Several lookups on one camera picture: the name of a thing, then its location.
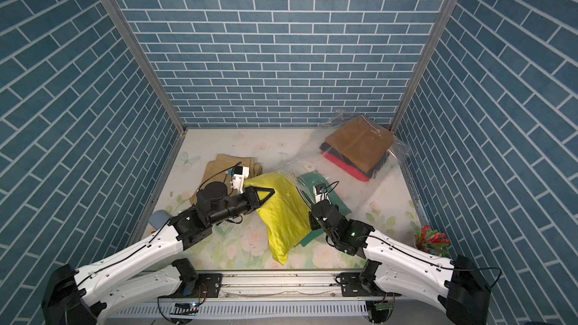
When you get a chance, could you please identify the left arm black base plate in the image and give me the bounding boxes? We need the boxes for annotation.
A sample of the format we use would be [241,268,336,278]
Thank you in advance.
[180,273,223,300]

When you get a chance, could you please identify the clear plastic vacuum bag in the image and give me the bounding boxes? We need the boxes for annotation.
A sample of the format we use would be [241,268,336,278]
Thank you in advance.
[277,113,404,212]

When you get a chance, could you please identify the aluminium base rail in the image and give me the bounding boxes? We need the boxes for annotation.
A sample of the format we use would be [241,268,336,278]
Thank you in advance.
[78,268,480,325]

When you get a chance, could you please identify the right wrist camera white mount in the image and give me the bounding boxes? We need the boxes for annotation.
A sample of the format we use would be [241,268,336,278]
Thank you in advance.
[314,181,340,203]

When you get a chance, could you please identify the beige trousers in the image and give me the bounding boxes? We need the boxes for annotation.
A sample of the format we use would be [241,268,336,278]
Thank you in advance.
[189,153,263,206]

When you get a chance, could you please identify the brown folded garment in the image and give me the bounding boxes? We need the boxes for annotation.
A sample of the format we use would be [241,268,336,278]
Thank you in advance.
[324,115,394,172]

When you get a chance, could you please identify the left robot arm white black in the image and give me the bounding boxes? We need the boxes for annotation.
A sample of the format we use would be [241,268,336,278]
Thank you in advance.
[42,182,275,324]

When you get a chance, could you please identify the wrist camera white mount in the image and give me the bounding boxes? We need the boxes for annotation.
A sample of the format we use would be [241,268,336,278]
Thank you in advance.
[198,161,251,194]
[314,181,340,203]

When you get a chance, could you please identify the black folded garment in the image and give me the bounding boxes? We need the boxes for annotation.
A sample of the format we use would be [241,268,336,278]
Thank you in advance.
[319,142,388,179]

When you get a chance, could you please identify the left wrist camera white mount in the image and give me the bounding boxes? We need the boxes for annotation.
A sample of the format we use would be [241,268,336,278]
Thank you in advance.
[198,161,251,194]

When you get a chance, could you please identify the cup of coloured clips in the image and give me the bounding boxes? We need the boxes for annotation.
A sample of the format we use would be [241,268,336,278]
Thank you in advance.
[414,226,450,257]

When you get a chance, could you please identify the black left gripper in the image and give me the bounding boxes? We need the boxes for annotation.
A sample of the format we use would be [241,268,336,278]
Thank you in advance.
[206,187,274,227]

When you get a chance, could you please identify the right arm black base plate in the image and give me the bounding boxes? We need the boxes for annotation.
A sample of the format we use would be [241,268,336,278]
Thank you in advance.
[336,272,398,299]

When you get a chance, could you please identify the dark green garment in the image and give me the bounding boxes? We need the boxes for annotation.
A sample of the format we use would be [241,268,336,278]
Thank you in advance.
[295,170,352,248]

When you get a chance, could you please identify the grey blue small object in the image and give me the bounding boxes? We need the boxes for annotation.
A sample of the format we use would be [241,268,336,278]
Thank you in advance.
[148,210,171,230]

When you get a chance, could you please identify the neon yellow garment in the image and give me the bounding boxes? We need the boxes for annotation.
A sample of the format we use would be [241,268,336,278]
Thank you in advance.
[244,172,312,265]

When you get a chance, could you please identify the red folded garment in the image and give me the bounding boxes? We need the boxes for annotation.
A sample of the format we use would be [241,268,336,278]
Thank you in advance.
[322,152,371,182]

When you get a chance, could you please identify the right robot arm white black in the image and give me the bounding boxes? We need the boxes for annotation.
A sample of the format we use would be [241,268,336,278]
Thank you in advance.
[309,200,492,324]

